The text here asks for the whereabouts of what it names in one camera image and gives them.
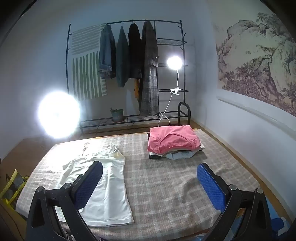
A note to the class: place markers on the white tank top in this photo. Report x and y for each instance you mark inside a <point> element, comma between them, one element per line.
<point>111,185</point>

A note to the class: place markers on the yellow bag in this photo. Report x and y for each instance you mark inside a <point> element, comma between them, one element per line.
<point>13,178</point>

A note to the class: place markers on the landscape wall mural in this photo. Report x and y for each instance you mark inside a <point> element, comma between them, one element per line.
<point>254,58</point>

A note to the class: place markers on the stack of folded clothes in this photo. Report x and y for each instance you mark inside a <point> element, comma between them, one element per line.
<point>171,139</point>
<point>175,155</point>

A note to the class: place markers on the black metal clothes rack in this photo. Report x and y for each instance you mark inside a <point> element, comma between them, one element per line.
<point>171,42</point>

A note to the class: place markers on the black coat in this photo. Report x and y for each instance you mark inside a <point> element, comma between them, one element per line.
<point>135,51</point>

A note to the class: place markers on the beige plaid blanket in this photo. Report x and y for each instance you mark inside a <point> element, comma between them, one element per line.
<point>166,185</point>

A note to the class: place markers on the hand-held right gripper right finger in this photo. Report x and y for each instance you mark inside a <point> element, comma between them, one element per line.
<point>210,185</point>

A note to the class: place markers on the blue denim jacket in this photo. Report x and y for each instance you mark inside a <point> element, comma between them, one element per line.
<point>106,51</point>

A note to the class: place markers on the green striped wall cloth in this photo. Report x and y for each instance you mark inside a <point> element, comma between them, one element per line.
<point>83,69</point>

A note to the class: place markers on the small potted plant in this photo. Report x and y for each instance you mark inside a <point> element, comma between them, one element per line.
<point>116,115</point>

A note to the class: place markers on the dark green jacket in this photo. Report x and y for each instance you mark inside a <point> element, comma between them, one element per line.
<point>122,60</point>

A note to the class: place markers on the white clip lamp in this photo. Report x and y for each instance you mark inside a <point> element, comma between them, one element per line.
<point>174,63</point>

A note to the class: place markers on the white wall rail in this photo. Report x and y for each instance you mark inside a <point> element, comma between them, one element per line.
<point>254,110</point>

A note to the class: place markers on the grey plaid coat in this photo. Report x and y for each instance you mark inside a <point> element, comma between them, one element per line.
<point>149,69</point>

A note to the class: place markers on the black bed frame rail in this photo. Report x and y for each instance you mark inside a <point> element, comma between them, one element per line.
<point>186,111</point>

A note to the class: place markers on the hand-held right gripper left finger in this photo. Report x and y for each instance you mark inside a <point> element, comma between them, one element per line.
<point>89,183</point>

